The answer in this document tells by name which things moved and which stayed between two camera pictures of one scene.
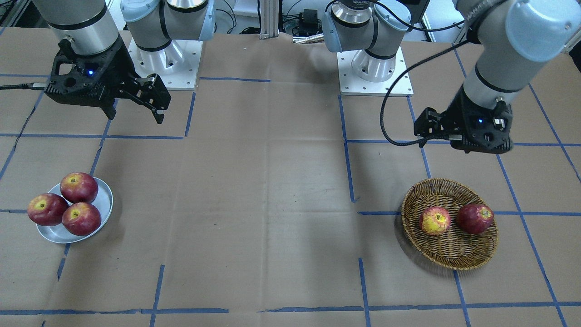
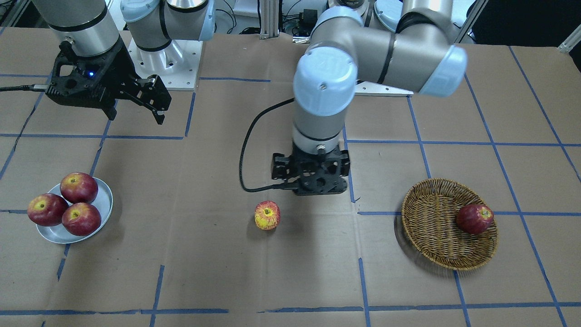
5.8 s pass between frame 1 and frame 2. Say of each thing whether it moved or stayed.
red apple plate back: stayed
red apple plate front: stayed
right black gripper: stayed
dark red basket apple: stayed
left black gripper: moved
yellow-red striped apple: moved
